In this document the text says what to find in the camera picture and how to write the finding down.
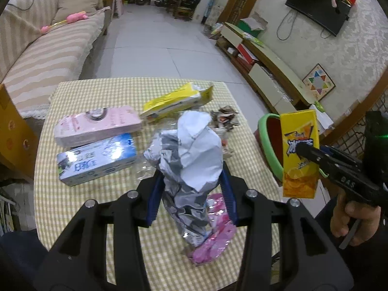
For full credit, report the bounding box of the red flat box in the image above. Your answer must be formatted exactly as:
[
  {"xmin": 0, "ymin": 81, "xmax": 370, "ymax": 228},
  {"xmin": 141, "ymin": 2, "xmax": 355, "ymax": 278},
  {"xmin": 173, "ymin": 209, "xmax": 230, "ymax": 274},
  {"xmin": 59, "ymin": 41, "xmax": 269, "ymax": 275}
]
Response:
[{"xmin": 237, "ymin": 43, "xmax": 259, "ymax": 65}]

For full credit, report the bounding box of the white box on floor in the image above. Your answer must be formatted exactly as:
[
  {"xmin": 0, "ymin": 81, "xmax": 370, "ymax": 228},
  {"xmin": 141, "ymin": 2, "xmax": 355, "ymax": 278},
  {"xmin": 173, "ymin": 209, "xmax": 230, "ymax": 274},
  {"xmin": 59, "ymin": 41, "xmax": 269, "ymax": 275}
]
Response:
[{"xmin": 309, "ymin": 105, "xmax": 333, "ymax": 134}]

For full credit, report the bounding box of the wooden side cabinet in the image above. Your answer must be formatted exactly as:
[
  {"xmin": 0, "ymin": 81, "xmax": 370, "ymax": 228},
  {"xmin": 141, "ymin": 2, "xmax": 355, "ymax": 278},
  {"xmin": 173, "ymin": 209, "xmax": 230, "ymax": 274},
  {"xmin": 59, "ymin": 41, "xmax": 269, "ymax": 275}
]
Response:
[{"xmin": 1, "ymin": 84, "xmax": 39, "ymax": 181}]

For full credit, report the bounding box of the long low TV cabinet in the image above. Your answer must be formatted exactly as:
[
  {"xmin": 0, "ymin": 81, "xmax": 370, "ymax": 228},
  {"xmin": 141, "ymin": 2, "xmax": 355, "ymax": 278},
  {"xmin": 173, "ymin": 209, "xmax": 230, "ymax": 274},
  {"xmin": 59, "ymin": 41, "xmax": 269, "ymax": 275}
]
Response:
[{"xmin": 216, "ymin": 23, "xmax": 316, "ymax": 114}]

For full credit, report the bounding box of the red bin with green rim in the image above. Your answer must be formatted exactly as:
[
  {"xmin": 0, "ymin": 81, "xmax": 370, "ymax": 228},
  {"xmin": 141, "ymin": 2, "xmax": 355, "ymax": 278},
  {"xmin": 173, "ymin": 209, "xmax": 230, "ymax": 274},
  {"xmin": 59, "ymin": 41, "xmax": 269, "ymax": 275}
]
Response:
[{"xmin": 257, "ymin": 110, "xmax": 320, "ymax": 192}]

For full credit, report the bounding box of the black wall television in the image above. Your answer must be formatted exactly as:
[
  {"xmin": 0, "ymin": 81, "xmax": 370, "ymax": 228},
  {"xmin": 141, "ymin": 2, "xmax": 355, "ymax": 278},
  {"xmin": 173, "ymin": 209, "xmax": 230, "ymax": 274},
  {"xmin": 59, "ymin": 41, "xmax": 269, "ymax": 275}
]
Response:
[{"xmin": 285, "ymin": 0, "xmax": 352, "ymax": 36}]

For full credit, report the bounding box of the pink plush toy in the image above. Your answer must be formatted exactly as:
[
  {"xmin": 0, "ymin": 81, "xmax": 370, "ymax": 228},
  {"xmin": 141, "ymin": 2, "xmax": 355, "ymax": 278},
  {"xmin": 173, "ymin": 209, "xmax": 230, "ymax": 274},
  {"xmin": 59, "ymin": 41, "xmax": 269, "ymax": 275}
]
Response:
[{"xmin": 40, "ymin": 11, "xmax": 88, "ymax": 35}]

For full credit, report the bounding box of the pink rectangular box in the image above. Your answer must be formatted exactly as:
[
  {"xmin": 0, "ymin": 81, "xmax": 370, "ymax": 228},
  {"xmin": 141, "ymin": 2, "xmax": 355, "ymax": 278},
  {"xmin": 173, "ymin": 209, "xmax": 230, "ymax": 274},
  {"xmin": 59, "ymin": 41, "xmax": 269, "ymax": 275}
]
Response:
[{"xmin": 54, "ymin": 106, "xmax": 142, "ymax": 148}]

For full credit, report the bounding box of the yellow iced tea carton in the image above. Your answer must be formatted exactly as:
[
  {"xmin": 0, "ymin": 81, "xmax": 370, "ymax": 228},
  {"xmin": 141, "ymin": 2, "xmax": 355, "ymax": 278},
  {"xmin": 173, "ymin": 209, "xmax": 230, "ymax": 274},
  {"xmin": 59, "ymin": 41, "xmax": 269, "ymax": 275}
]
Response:
[{"xmin": 279, "ymin": 109, "xmax": 320, "ymax": 199}]

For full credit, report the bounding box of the striped beige sofa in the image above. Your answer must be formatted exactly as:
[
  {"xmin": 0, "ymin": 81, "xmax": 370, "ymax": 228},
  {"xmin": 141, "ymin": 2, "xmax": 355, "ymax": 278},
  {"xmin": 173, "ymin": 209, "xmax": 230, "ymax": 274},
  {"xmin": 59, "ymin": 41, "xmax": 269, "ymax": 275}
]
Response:
[{"xmin": 1, "ymin": 0, "xmax": 111, "ymax": 119}]

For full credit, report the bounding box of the yellow white cardboard box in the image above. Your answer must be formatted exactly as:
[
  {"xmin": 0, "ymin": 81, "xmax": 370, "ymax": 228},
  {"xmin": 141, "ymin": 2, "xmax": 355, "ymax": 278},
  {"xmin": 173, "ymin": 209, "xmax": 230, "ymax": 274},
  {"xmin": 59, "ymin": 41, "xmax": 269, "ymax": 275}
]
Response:
[{"xmin": 140, "ymin": 82, "xmax": 214, "ymax": 123}]

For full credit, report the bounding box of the yellow checkered tablecloth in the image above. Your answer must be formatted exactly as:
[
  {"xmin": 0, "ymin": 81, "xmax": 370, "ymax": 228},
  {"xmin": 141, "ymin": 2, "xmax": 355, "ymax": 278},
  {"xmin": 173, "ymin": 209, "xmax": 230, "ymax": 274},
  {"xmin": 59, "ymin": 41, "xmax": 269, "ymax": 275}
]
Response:
[{"xmin": 33, "ymin": 78, "xmax": 279, "ymax": 290}]

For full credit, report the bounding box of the chinese checkers board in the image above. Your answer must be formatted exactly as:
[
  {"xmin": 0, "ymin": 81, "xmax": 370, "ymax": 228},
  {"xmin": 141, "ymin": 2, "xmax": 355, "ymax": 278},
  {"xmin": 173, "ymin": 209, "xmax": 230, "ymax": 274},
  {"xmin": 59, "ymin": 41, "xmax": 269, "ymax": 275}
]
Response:
[{"xmin": 302, "ymin": 64, "xmax": 335, "ymax": 101}]

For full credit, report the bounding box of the pink plastic wrapper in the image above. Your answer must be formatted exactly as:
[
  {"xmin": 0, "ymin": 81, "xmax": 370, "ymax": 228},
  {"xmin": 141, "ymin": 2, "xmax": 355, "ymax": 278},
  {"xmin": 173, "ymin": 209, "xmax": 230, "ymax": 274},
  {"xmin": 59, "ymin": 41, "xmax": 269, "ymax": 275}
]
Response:
[{"xmin": 188, "ymin": 193, "xmax": 237, "ymax": 265}]

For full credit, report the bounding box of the printed paper ball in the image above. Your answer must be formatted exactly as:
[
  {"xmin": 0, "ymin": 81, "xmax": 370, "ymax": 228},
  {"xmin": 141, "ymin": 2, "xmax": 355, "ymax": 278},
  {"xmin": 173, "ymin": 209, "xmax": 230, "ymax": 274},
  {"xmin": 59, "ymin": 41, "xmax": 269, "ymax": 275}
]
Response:
[{"xmin": 210, "ymin": 105, "xmax": 240, "ymax": 131}]

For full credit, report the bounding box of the white grey plastic bag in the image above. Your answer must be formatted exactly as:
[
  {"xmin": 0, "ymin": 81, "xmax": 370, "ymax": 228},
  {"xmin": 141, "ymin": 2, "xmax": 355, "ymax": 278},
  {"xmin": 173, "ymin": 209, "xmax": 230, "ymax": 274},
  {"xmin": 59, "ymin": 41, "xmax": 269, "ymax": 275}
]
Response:
[{"xmin": 144, "ymin": 110, "xmax": 223, "ymax": 247}]

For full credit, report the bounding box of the right hand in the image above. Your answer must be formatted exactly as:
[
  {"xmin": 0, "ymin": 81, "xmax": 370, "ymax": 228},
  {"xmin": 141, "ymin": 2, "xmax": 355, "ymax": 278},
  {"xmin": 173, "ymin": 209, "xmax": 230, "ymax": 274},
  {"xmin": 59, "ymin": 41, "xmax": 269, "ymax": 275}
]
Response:
[{"xmin": 330, "ymin": 192, "xmax": 382, "ymax": 246}]

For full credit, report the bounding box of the blue white box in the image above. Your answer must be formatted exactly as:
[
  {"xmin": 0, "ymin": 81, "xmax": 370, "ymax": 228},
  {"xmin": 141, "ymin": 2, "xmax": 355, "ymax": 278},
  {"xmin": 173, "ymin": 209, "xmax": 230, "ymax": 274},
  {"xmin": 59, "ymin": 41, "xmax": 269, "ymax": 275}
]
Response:
[{"xmin": 57, "ymin": 133, "xmax": 137, "ymax": 186}]

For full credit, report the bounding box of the green storage box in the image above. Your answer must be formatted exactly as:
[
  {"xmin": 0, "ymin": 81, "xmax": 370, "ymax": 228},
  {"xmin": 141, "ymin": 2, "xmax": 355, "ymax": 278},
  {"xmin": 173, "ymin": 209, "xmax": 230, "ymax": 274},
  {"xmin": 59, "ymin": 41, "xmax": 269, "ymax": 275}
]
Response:
[{"xmin": 237, "ymin": 12, "xmax": 268, "ymax": 38}]

